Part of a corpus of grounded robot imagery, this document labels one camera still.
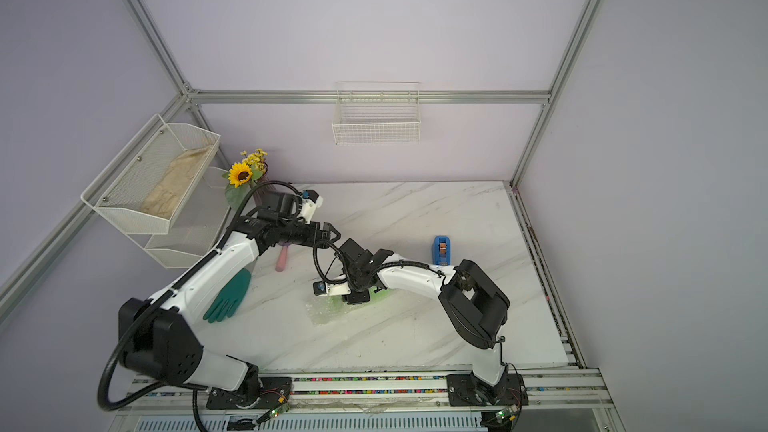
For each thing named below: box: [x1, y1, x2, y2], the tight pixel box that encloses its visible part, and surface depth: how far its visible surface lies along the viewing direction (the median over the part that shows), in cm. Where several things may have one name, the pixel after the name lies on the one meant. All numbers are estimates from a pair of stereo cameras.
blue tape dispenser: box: [433, 235, 451, 266], surface depth 98 cm
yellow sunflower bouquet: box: [222, 149, 268, 210], surface depth 92 cm
